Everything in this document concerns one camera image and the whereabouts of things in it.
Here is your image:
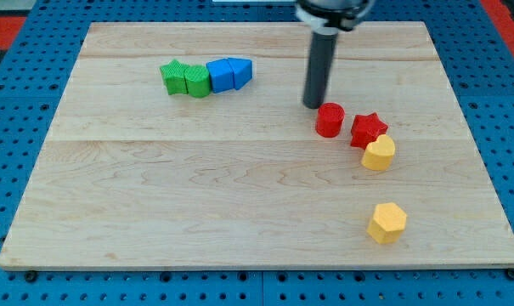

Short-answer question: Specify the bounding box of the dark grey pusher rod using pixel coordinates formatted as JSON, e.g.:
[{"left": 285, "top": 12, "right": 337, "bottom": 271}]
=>
[{"left": 302, "top": 29, "right": 338, "bottom": 109}]

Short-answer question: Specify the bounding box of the black white robot end flange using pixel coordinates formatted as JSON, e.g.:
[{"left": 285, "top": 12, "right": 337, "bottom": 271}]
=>
[{"left": 295, "top": 0, "right": 375, "bottom": 31}]

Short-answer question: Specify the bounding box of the red cylinder block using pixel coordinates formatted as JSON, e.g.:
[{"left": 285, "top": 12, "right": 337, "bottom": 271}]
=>
[{"left": 315, "top": 102, "right": 345, "bottom": 138}]

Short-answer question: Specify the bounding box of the red star block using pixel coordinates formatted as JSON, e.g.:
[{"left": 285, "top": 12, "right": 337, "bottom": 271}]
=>
[{"left": 350, "top": 112, "right": 388, "bottom": 150}]

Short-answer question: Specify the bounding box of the green star block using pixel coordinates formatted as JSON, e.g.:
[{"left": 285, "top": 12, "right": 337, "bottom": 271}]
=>
[{"left": 159, "top": 59, "right": 189, "bottom": 95}]

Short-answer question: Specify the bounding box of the wooden board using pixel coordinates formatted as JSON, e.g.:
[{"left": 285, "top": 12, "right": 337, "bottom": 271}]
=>
[{"left": 0, "top": 22, "right": 514, "bottom": 271}]

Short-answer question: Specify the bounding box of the blue cube block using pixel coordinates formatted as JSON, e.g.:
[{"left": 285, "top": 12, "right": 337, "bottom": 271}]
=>
[{"left": 206, "top": 59, "right": 234, "bottom": 94}]

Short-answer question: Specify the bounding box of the yellow heart block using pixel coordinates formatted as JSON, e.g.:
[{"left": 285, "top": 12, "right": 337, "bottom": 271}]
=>
[{"left": 361, "top": 134, "right": 396, "bottom": 171}]

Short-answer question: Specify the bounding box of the green cylinder block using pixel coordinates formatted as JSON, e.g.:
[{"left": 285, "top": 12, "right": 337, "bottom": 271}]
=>
[{"left": 184, "top": 65, "right": 212, "bottom": 98}]

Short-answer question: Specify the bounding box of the yellow hexagon block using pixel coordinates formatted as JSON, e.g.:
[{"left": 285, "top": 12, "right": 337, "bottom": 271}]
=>
[{"left": 366, "top": 202, "right": 408, "bottom": 244}]

